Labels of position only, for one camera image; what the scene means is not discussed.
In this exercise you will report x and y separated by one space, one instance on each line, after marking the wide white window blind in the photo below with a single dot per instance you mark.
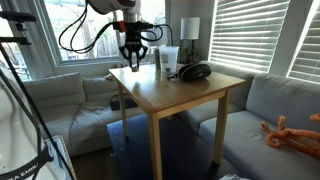
248 33

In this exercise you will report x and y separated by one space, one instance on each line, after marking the light wooden table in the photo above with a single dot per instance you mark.
160 90

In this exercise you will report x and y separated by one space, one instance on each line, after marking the white plastic cup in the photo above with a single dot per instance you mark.
168 59

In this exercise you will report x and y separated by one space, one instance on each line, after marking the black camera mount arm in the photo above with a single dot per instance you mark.
15 16

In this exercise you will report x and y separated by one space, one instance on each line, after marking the narrow white window blind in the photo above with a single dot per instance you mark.
308 56

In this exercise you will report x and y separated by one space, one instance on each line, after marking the dark slim tumbler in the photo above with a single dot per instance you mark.
156 58

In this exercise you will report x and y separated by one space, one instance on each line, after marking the white shade table lamp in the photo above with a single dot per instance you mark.
190 28

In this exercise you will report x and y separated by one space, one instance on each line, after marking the white framed window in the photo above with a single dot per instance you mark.
76 60

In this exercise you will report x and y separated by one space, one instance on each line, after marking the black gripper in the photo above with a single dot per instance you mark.
133 38

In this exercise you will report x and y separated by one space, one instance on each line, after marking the white crumpled bag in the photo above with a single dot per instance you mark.
233 177

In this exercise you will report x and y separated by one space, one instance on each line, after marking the white framed panel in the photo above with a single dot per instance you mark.
61 156

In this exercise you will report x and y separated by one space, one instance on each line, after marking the orange plush toy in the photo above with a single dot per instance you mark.
293 136

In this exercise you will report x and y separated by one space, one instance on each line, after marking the small wooden block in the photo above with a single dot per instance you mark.
134 69

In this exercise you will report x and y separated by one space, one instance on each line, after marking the dark potted plant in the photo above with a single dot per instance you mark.
197 55

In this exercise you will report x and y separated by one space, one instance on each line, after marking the white leather sofa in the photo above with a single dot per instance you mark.
66 106

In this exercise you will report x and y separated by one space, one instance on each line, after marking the grey fabric sofa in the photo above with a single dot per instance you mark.
266 133

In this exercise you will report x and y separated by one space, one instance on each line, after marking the dark blue rug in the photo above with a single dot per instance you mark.
180 150

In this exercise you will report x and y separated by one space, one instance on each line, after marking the grey shade arc lamp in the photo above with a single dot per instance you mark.
170 31

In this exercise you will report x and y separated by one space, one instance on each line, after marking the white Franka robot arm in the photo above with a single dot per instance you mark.
13 140

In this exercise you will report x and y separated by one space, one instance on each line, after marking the black headphones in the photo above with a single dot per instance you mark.
195 72

